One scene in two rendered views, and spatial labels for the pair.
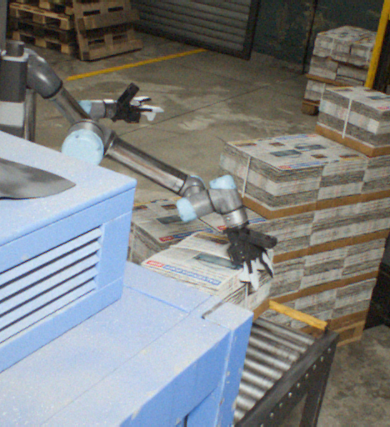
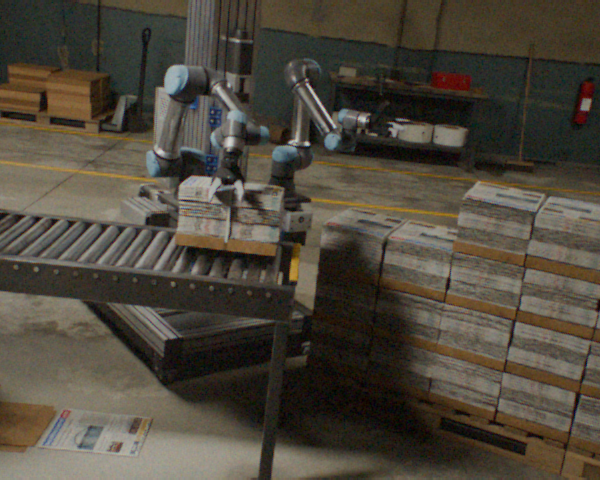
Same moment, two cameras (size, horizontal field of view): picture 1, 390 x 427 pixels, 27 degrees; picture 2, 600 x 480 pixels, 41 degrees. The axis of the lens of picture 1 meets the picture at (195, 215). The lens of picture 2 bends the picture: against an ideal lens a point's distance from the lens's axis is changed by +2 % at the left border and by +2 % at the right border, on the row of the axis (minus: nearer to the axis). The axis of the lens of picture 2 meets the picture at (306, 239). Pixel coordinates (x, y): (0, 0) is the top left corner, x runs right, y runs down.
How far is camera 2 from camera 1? 3.08 m
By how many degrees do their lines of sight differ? 58
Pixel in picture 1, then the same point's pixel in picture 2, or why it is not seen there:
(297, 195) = (492, 236)
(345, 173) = (574, 235)
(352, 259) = not seen: outside the picture
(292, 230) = (490, 278)
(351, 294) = not seen: outside the picture
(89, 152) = (173, 78)
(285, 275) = (480, 329)
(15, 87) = (232, 62)
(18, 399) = not seen: outside the picture
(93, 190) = not seen: outside the picture
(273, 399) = (148, 272)
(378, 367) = not seen: outside the picture
